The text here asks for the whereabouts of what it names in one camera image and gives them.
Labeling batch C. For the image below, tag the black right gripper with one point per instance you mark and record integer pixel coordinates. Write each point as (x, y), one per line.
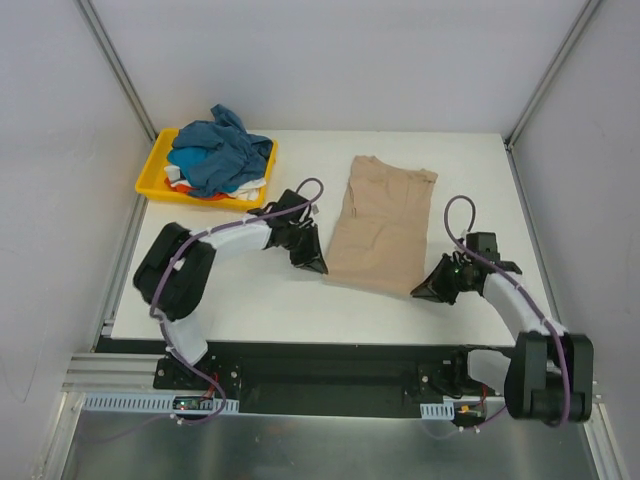
(446, 275)

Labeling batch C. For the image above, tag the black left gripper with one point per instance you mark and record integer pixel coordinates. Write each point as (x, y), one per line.
(302, 243)

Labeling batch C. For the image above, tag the beige t-shirt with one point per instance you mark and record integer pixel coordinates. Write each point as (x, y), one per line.
(379, 241)

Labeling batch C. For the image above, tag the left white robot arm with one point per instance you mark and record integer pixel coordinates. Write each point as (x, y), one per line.
(173, 274)

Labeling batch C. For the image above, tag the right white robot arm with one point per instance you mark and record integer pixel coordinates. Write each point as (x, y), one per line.
(548, 375)

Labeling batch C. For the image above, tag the white shirt in tray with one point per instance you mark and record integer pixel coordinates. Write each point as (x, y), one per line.
(248, 191)

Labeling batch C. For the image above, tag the dark blue shirt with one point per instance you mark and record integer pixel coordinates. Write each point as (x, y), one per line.
(236, 156)

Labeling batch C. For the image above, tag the orange shirt in tray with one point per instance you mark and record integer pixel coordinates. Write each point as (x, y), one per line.
(189, 191)

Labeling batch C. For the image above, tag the bright blue shirt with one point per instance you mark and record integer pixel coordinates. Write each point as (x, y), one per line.
(187, 157)

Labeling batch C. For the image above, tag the yellow plastic tray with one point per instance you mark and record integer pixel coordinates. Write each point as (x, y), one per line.
(152, 184)

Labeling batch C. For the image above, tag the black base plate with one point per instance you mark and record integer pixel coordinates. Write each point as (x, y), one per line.
(368, 402)

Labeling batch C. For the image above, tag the right slotted cable duct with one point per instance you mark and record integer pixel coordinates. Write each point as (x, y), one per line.
(444, 411)

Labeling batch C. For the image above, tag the slotted cable duct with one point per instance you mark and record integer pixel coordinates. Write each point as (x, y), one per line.
(158, 404)
(444, 411)

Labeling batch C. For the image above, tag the aluminium frame rail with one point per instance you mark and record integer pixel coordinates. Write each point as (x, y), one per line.
(110, 370)

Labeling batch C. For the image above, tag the left slotted cable duct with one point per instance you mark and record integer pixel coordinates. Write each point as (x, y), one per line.
(158, 404)

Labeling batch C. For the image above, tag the right corner aluminium post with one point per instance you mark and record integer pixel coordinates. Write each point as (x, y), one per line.
(576, 31)

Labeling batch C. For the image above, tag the corner aluminium post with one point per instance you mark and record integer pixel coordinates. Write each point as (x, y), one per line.
(99, 33)
(576, 31)

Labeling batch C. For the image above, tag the left corner aluminium post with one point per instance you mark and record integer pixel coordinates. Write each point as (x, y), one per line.
(99, 33)

